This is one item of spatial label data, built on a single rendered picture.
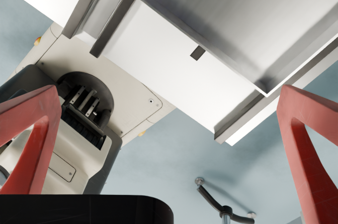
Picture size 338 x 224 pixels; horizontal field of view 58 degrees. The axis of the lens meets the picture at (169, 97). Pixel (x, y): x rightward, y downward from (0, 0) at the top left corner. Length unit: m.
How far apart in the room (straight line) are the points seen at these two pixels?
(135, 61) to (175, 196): 1.66
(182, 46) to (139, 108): 0.86
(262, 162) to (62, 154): 1.28
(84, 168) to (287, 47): 0.61
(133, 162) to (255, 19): 1.59
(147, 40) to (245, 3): 0.17
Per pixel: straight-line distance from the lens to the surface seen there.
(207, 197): 1.96
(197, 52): 0.53
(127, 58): 0.56
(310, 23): 0.52
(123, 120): 1.42
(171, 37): 0.53
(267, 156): 1.85
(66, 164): 0.87
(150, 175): 2.04
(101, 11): 0.54
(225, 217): 1.98
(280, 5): 0.51
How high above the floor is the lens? 1.36
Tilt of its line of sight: 57 degrees down
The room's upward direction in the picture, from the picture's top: 163 degrees counter-clockwise
